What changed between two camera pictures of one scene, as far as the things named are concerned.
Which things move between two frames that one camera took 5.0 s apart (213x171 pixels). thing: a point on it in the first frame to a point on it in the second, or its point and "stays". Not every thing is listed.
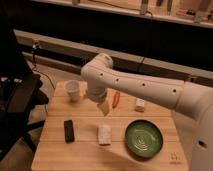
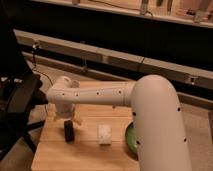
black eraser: [69, 131] stays
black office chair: [20, 93] stays
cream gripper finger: [104, 107] to [77, 115]
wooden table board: [132, 136] stays
